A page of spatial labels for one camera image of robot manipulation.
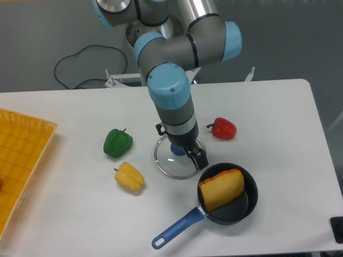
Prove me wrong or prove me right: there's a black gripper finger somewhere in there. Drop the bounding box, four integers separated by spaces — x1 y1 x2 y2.
187 143 208 171

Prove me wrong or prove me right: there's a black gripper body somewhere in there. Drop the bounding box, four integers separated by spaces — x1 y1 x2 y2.
155 122 200 152

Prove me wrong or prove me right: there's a glass pot lid blue knob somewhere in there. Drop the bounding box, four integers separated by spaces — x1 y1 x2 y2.
153 134 200 180

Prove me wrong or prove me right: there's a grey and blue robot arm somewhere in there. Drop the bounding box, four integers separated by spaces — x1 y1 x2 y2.
93 1 242 170

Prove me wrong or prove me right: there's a red bell pepper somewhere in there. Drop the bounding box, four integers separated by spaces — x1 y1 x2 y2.
206 117 237 140

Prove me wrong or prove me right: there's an orange bread slice toy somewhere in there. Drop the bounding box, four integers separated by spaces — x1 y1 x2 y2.
198 169 245 213

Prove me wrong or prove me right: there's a yellow bell pepper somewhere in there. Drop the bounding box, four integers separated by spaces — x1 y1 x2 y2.
114 162 145 192

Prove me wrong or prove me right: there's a green bell pepper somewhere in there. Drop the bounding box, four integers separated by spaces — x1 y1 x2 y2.
103 128 133 158

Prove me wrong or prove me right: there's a black device at table edge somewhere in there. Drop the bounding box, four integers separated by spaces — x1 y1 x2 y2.
330 216 343 244

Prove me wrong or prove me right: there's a yellow woven basket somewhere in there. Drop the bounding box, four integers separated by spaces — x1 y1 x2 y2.
1 109 57 236

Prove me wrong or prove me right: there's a dark saucepan with blue handle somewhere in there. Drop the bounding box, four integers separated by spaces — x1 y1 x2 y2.
152 163 258 250

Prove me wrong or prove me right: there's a black cable on floor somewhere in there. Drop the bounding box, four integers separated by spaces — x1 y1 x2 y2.
54 44 128 90

